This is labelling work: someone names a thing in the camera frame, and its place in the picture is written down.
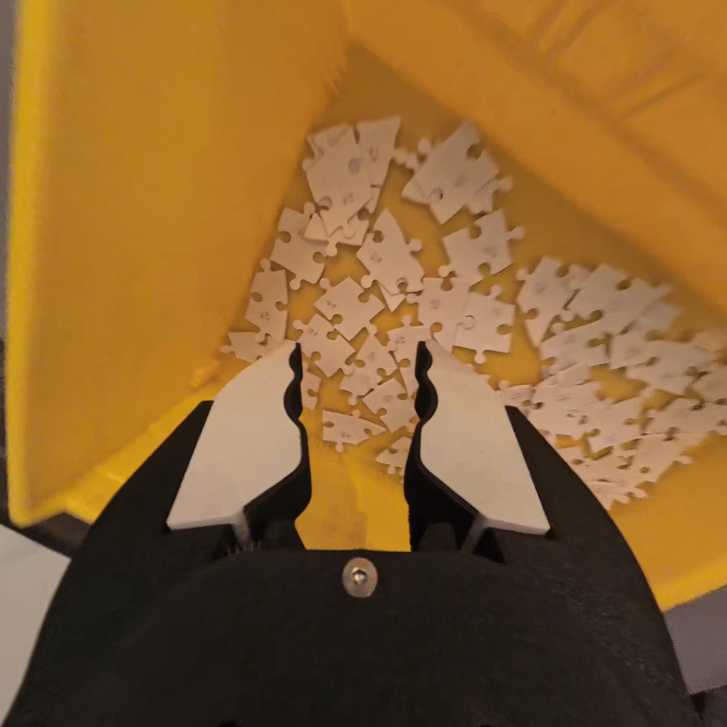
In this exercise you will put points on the pile of puzzle pieces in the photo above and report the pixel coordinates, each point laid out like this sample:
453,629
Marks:
466,307

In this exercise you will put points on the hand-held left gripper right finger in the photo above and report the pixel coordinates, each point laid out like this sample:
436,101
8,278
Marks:
483,454

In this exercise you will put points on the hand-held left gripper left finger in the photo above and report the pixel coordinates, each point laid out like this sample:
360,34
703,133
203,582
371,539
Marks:
239,454

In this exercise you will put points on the yellow plastic bin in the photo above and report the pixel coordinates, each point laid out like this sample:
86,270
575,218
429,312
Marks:
136,170

